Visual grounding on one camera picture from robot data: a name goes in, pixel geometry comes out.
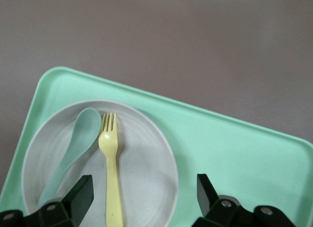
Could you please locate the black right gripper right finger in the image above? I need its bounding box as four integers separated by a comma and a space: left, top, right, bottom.
193, 173, 294, 227

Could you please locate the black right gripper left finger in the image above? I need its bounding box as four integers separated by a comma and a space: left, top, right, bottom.
0, 174, 95, 227

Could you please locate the yellow plastic fork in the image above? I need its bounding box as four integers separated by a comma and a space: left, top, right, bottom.
98, 112, 124, 227

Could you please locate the pale green plastic spoon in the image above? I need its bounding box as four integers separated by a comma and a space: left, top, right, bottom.
38, 108, 103, 205

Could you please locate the round beige plate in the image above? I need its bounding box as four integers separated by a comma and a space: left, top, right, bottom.
21, 99, 179, 227

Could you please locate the light green rectangular tray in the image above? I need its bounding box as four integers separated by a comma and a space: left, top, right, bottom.
0, 66, 313, 227

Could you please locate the brown table mat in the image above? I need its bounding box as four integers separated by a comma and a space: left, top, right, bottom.
0, 0, 313, 196

